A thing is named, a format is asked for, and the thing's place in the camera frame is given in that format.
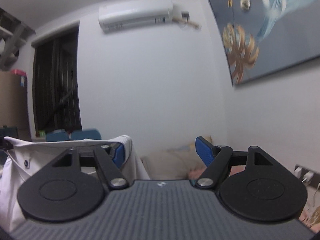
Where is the leaf painting in black frame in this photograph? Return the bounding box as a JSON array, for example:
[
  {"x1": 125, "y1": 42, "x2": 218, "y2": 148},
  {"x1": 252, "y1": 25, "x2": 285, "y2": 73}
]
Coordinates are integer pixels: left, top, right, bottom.
[{"x1": 208, "y1": 0, "x2": 319, "y2": 85}]

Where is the white polo shirt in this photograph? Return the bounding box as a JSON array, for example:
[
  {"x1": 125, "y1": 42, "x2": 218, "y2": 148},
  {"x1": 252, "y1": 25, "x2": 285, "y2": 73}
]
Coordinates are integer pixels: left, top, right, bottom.
[{"x1": 1, "y1": 135, "x2": 149, "y2": 232}]

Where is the blue covered chair right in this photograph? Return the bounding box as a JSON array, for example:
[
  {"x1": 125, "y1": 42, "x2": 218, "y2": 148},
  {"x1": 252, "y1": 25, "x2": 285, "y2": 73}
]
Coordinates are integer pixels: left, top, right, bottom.
[{"x1": 71, "y1": 129, "x2": 101, "y2": 140}]

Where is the cardboard box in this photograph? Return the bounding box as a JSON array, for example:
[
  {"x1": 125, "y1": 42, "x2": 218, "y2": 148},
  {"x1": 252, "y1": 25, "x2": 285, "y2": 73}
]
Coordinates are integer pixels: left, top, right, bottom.
[{"x1": 0, "y1": 71, "x2": 29, "y2": 129}]

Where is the pink fluffy blanket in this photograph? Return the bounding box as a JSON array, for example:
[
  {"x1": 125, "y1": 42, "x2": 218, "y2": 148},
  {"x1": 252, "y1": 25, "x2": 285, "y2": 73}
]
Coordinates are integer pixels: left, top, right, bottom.
[{"x1": 187, "y1": 166, "x2": 251, "y2": 181}]

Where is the grey pillow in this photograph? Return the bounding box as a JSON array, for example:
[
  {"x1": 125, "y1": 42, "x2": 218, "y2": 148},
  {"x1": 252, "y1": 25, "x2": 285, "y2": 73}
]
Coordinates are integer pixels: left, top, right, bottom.
[{"x1": 141, "y1": 149, "x2": 205, "y2": 180}]

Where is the dark wall outlet panel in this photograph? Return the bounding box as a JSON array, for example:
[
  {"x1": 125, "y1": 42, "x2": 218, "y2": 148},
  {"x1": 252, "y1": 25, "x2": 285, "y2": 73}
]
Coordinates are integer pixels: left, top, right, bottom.
[{"x1": 293, "y1": 165, "x2": 319, "y2": 188}]

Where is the white wall air conditioner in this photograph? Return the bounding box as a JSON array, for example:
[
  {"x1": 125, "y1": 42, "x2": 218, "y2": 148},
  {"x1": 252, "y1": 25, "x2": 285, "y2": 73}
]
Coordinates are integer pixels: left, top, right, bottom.
[{"x1": 98, "y1": 0, "x2": 174, "y2": 32}]

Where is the dark window with bars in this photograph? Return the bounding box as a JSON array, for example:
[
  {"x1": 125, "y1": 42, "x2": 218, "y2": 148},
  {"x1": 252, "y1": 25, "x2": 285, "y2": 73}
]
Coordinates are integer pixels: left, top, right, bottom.
[{"x1": 31, "y1": 22, "x2": 82, "y2": 138}]

